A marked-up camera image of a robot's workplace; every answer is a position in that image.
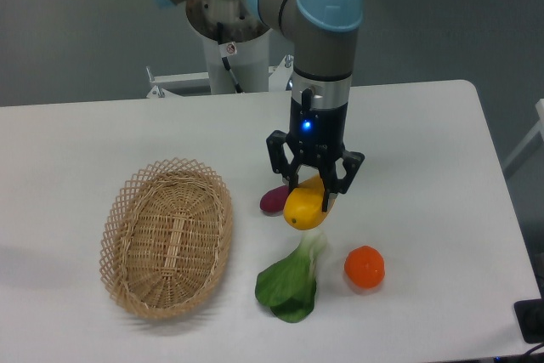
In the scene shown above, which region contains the orange tangerine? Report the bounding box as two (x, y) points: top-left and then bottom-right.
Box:
(343, 246), (385, 289)

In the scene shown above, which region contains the woven wicker basket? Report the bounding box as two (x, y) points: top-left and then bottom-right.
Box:
(99, 158), (233, 320)

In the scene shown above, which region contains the black device at table edge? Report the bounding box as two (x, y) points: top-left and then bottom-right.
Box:
(513, 298), (543, 344)

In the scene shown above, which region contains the purple sweet potato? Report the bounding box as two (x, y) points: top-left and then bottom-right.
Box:
(259, 185), (290, 214)

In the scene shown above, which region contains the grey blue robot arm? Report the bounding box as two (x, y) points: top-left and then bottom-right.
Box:
(155, 0), (364, 210)

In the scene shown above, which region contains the white frame at right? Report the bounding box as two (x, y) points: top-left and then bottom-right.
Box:
(501, 99), (543, 179)

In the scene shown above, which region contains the yellow mango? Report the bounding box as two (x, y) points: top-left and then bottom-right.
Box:
(283, 175), (335, 230)

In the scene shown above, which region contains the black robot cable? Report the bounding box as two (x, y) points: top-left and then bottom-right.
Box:
(215, 21), (245, 94)

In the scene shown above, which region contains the green bok choy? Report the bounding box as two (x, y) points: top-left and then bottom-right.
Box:
(254, 230), (327, 324)

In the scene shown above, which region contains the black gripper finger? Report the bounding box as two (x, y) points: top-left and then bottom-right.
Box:
(266, 130), (302, 192)
(321, 150), (365, 213)

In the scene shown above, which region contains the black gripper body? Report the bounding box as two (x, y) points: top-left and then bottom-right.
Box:
(286, 88), (348, 167)

